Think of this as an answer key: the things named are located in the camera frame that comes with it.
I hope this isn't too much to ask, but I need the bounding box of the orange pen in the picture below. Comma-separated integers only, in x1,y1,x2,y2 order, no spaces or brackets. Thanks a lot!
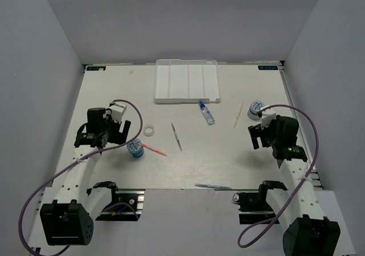
142,143,167,157

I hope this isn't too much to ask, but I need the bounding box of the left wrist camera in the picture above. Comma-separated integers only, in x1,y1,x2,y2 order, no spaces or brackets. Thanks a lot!
107,101,127,124

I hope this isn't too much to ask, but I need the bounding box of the purple cable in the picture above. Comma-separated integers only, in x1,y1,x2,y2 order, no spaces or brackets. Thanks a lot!
18,99,143,254
237,104,319,248

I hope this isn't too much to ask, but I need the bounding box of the blue tape tub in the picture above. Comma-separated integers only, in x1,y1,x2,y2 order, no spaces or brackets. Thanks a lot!
127,139,144,159
247,100,265,120

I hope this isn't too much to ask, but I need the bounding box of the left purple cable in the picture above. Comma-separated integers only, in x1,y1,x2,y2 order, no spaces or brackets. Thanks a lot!
18,99,143,254

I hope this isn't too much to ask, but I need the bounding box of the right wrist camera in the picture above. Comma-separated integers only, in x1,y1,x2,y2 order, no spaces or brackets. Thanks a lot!
259,107,277,129

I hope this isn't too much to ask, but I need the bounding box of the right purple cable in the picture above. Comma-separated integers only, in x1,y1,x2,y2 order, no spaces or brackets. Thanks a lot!
237,104,319,248

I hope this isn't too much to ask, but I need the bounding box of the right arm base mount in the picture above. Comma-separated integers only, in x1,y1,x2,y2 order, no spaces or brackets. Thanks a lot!
232,192,275,225

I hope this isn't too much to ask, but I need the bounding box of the blue pen at table edge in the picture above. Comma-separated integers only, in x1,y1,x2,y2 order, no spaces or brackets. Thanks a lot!
194,184,232,190

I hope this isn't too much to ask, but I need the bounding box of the white divided organizer tray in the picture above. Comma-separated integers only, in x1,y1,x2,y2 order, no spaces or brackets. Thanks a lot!
153,59,221,104

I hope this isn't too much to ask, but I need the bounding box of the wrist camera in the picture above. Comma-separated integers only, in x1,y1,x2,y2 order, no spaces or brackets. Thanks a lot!
259,107,277,129
107,101,127,124

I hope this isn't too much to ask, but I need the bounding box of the grey purple pen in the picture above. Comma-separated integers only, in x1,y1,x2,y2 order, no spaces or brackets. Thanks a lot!
171,123,183,152

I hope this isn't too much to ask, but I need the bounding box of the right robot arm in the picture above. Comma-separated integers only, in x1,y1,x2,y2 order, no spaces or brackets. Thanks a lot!
249,113,340,255

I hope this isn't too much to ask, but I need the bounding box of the clear tape roll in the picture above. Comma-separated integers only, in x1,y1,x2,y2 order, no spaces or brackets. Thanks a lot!
143,124,155,137

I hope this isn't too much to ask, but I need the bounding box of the blue cap spray bottle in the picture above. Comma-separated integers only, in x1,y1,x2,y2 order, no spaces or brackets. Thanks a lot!
198,101,215,125

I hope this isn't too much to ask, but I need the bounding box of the yellow pen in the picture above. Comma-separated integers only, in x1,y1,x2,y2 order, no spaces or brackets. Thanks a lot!
233,102,244,128

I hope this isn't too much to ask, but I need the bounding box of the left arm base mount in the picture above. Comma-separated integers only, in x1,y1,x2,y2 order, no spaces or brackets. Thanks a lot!
96,189,145,221

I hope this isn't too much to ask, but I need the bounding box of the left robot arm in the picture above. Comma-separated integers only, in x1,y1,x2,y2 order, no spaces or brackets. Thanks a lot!
40,102,131,246

